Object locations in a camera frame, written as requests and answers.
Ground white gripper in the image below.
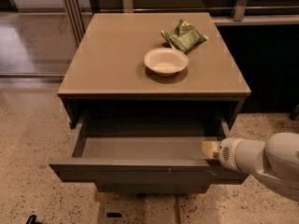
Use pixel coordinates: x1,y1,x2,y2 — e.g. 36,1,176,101
202,138,243,172

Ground grey top drawer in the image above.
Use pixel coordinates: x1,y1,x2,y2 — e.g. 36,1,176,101
50,109,247,189

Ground grey drawer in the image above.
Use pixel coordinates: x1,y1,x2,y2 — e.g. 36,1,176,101
95,182,208,194
50,109,247,189

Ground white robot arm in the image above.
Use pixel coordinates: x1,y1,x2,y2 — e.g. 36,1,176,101
202,133,299,202

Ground grey drawer cabinet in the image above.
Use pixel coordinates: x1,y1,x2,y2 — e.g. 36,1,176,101
56,12,252,195

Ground grey bottom drawer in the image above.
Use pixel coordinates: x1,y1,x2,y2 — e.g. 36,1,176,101
95,182,208,194

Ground white paper bowl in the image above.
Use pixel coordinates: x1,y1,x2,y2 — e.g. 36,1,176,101
144,48,189,77

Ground green snack bag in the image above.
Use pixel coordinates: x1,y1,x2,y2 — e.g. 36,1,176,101
161,20,208,53

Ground black tape mark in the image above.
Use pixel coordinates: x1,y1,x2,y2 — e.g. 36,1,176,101
107,213,122,218

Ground metal shelf frame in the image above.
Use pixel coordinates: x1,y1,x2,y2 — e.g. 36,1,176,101
63,0,299,42

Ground black cable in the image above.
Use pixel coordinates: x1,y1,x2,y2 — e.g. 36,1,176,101
24,214,43,224

